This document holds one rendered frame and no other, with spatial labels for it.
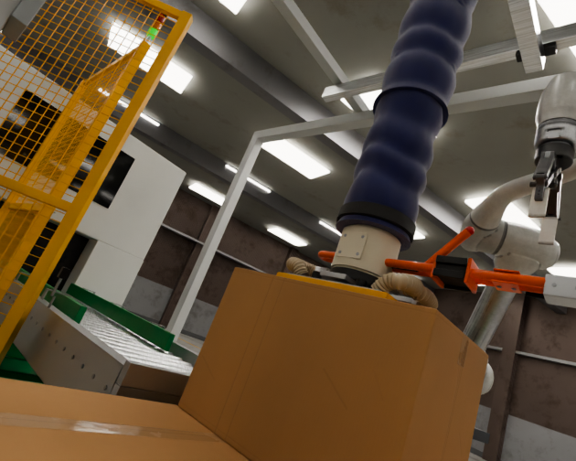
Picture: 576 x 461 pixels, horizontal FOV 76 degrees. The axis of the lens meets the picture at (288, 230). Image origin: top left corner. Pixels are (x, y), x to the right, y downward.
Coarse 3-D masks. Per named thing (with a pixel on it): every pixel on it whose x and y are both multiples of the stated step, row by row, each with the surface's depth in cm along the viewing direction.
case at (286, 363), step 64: (256, 320) 94; (320, 320) 83; (384, 320) 73; (448, 320) 73; (192, 384) 98; (256, 384) 86; (320, 384) 76; (384, 384) 68; (448, 384) 75; (256, 448) 78; (320, 448) 70; (384, 448) 63; (448, 448) 77
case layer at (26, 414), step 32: (0, 384) 68; (32, 384) 74; (0, 416) 56; (32, 416) 60; (64, 416) 64; (96, 416) 70; (128, 416) 76; (160, 416) 84; (192, 416) 94; (0, 448) 47; (32, 448) 50; (64, 448) 53; (96, 448) 57; (128, 448) 61; (160, 448) 66; (192, 448) 72; (224, 448) 79
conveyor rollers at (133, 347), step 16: (96, 320) 204; (112, 320) 237; (96, 336) 154; (112, 336) 175; (128, 336) 191; (128, 352) 145; (144, 352) 160; (160, 352) 175; (176, 368) 151; (192, 368) 167
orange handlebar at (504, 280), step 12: (324, 252) 112; (396, 264) 96; (408, 264) 93; (420, 264) 91; (480, 276) 82; (492, 276) 80; (504, 276) 79; (516, 276) 77; (528, 276) 76; (504, 288) 82; (516, 288) 79; (528, 288) 79; (540, 288) 77
